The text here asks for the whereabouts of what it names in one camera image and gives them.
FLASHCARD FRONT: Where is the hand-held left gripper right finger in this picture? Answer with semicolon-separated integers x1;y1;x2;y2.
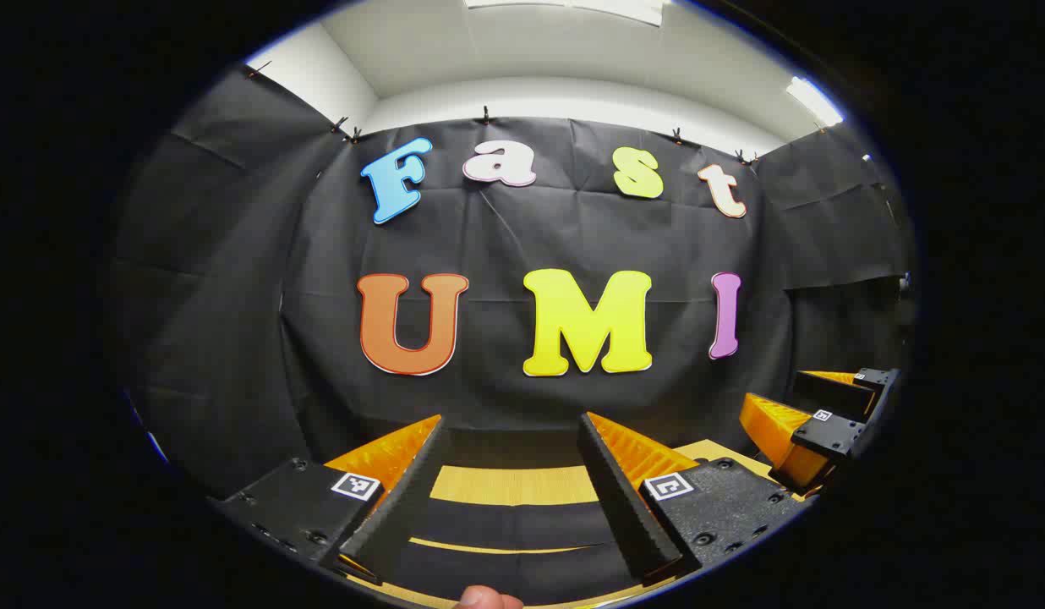
577;412;818;587

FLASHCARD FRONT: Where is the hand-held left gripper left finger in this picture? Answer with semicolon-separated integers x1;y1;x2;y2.
218;413;451;584

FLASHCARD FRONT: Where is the narrow ceiling light panel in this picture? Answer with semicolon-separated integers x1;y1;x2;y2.
785;76;845;128

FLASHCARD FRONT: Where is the row of black cloth clips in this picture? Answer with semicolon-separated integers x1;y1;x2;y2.
245;59;828;166

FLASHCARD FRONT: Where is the wide ceiling light panel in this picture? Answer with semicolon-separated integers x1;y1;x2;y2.
463;0;667;26

